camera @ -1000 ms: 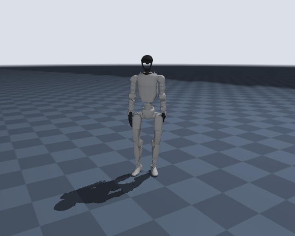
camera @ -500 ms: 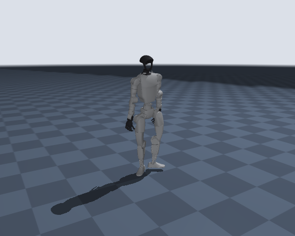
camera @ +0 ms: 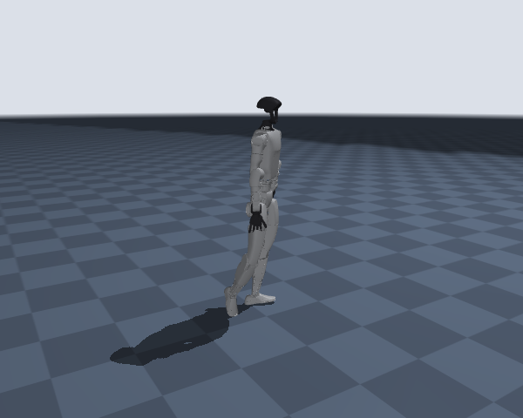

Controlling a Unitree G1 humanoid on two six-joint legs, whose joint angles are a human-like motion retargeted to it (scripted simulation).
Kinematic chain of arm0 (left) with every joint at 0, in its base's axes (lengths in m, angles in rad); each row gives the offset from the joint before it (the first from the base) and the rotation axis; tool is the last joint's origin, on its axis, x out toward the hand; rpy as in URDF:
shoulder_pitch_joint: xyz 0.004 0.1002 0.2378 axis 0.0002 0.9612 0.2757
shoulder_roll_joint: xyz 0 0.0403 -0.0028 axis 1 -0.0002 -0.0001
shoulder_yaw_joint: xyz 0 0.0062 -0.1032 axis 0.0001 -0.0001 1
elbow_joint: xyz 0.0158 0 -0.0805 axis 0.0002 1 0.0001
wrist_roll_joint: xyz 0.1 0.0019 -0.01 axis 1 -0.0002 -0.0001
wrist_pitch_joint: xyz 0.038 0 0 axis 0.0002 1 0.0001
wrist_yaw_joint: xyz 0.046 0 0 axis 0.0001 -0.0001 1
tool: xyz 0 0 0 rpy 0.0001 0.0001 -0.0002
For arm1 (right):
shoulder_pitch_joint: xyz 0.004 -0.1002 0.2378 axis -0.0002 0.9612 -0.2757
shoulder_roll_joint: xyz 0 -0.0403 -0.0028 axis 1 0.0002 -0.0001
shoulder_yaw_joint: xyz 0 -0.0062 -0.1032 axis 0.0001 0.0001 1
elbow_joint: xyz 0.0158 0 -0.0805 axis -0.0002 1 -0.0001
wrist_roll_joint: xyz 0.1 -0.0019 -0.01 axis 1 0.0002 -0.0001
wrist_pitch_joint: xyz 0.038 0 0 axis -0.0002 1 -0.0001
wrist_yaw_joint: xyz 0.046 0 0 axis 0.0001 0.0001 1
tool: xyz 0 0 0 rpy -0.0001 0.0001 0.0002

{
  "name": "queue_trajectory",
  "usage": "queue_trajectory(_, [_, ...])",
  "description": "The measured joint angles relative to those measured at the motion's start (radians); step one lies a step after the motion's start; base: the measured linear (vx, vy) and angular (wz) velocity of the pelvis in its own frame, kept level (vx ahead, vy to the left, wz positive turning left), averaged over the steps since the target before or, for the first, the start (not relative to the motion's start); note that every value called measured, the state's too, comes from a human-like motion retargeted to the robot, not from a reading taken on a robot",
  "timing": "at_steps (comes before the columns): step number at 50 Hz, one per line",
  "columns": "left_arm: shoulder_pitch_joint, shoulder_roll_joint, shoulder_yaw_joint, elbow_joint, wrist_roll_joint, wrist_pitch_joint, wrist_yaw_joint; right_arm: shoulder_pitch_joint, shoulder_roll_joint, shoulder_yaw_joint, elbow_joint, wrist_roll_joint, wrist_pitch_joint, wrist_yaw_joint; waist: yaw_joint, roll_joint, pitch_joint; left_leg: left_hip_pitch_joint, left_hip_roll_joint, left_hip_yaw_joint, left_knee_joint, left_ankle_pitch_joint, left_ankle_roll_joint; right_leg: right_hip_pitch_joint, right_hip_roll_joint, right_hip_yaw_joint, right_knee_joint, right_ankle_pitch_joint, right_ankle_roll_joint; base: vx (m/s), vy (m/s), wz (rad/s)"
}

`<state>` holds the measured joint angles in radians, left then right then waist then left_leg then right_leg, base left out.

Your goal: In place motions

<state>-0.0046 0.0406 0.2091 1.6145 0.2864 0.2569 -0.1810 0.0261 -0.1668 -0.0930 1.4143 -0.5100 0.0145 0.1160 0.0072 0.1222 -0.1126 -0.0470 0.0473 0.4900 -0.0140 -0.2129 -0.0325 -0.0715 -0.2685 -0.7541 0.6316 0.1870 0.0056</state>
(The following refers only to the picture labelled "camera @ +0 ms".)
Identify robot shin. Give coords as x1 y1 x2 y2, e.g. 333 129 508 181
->
251 253 268 297
229 254 255 299

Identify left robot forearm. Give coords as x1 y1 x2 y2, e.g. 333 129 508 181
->
269 170 279 192

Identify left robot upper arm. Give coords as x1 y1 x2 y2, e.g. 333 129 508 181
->
277 130 282 171

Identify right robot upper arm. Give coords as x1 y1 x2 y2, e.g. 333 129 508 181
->
250 132 267 179

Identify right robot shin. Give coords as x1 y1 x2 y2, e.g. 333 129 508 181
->
229 254 255 299

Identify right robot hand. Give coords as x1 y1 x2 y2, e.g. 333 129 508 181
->
248 203 267 233

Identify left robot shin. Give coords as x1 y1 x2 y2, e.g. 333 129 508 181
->
251 253 268 297

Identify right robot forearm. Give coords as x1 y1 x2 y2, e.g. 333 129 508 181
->
249 169 262 212

